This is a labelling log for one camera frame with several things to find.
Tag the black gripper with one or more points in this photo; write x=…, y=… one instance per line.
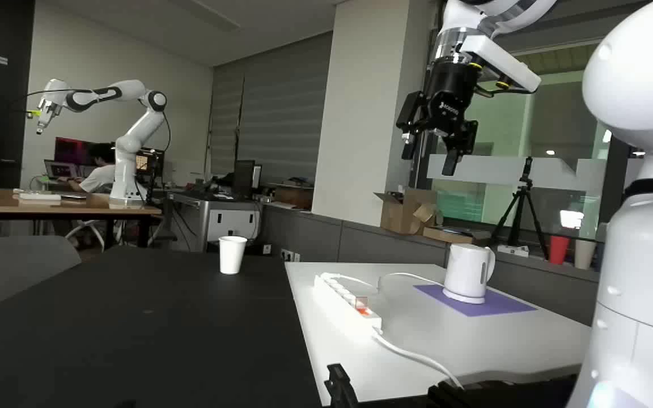
x=443, y=99

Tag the white power strip orange switch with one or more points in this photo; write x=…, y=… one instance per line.
x=345, y=296

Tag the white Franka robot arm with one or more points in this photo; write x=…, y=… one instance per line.
x=644, y=303

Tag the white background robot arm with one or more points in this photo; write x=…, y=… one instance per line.
x=135, y=139

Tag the cardboard box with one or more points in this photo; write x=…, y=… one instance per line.
x=406, y=215

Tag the white electric kettle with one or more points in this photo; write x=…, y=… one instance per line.
x=466, y=274

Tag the grey window blind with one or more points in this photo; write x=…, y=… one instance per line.
x=281, y=114

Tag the red cup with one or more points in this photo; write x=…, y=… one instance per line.
x=558, y=251

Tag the purple mat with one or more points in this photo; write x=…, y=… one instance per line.
x=508, y=304

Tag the beige cup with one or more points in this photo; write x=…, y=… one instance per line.
x=583, y=254

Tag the black box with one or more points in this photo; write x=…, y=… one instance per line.
x=246, y=180

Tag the grey metal cabinet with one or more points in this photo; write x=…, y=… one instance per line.
x=220, y=224

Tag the white paper cup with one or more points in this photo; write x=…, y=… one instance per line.
x=232, y=254

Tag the black table clamp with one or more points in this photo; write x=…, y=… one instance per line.
x=341, y=387

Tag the dark computer monitor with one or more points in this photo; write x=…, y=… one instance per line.
x=78, y=151

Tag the wooden desk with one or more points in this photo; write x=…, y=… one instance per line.
x=10, y=206

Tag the black camera tripod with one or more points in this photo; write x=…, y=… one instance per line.
x=523, y=207

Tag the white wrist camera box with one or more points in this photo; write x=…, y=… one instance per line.
x=503, y=67

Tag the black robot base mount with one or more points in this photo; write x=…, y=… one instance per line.
x=492, y=396

